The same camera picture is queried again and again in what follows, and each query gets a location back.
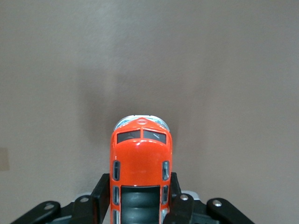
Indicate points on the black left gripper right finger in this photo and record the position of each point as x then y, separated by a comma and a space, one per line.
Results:
180, 210

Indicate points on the orange toy bus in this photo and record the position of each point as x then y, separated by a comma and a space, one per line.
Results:
140, 158

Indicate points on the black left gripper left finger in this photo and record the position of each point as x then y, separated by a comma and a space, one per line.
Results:
100, 198

